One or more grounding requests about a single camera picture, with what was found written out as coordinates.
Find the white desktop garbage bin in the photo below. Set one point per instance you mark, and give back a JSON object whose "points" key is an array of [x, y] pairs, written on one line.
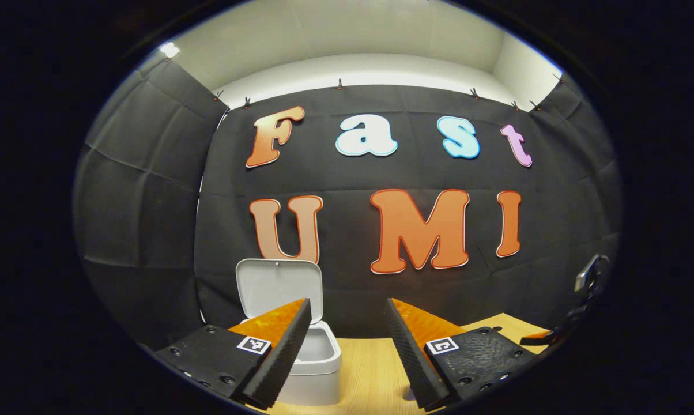
{"points": [[278, 282]]}

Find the row of small black clips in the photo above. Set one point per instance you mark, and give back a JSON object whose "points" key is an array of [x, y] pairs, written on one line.
{"points": [[339, 85]]}

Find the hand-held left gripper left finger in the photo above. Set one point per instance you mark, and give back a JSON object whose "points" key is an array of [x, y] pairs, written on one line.
{"points": [[286, 351]]}

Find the wooden desktop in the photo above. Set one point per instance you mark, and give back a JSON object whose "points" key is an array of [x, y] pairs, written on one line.
{"points": [[370, 374]]}

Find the black backdrop cloth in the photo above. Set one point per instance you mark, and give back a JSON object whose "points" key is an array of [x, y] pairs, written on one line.
{"points": [[347, 173]]}

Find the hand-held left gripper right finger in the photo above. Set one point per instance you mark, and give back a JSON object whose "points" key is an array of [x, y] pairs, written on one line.
{"points": [[410, 357]]}

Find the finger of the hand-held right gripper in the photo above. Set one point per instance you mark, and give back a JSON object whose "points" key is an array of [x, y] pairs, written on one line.
{"points": [[537, 339]]}

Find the ceiling light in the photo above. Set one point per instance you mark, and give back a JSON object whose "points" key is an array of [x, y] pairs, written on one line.
{"points": [[169, 50]]}

